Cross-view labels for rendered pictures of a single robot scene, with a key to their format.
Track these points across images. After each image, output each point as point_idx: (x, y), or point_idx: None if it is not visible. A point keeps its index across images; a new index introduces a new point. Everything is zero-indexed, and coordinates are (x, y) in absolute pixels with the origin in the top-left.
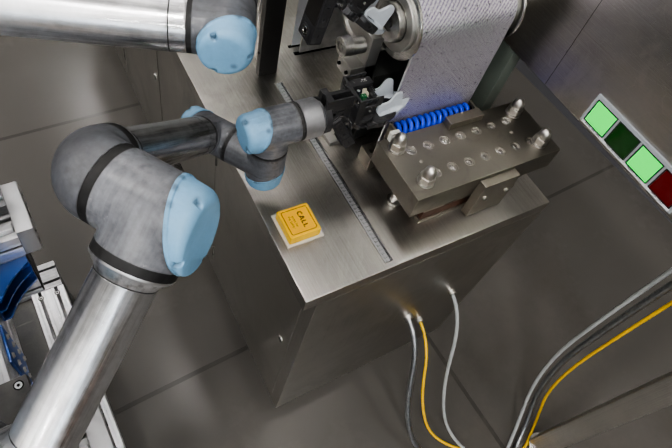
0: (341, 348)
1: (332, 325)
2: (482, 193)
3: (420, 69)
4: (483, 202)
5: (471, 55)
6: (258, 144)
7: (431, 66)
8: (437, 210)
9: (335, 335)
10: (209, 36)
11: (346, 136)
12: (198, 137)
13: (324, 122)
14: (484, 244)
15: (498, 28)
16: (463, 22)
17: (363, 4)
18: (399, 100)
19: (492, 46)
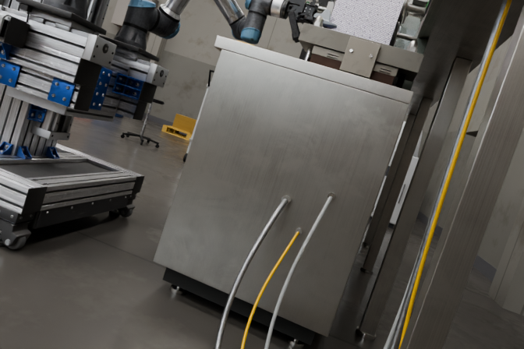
0: (224, 181)
1: (225, 105)
2: (348, 42)
3: (344, 6)
4: (352, 59)
5: (378, 13)
6: None
7: (351, 8)
8: (322, 61)
9: (224, 133)
10: None
11: (295, 26)
12: (233, 0)
13: (282, 1)
14: (353, 109)
15: (394, 0)
16: None
17: None
18: (327, 15)
19: (393, 13)
